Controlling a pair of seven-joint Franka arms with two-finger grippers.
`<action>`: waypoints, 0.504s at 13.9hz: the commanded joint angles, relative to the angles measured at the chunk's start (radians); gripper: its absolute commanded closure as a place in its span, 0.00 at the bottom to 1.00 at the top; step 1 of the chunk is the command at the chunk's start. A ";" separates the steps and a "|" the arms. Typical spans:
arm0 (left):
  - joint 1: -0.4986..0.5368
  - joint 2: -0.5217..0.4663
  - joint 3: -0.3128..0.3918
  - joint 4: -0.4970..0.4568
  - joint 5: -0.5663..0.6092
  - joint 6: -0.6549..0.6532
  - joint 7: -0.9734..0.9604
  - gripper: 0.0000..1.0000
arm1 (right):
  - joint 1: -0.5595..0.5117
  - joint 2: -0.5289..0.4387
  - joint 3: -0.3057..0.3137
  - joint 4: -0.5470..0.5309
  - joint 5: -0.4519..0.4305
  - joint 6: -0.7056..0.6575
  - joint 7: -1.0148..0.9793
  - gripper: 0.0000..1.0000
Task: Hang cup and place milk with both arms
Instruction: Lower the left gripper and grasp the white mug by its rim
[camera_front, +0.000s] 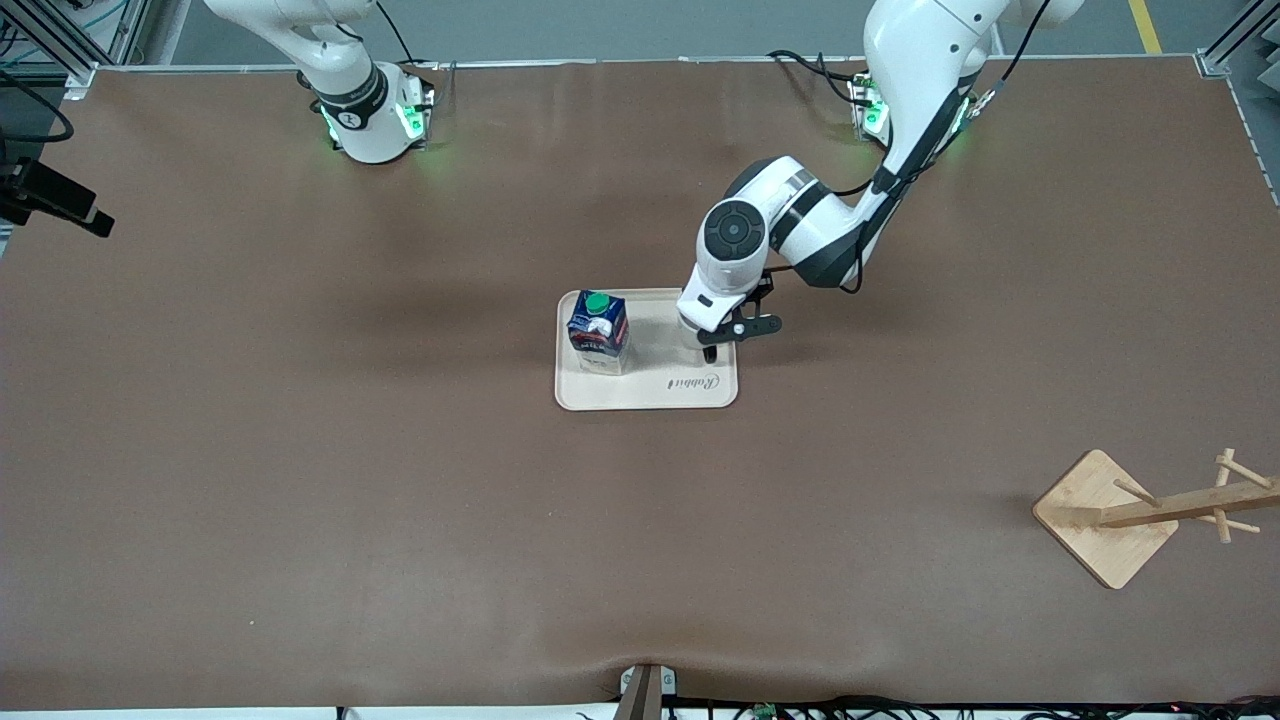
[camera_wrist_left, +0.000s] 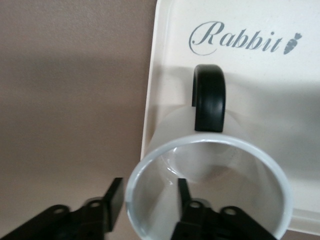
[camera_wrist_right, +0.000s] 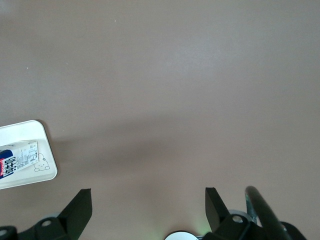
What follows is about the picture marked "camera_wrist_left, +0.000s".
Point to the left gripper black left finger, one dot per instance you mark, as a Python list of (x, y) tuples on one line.
[(113, 200)]

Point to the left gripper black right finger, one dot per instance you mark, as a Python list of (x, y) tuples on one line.
[(195, 220)]

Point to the cream plastic Rabbit tray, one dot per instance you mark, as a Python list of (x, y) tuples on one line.
[(250, 75)]

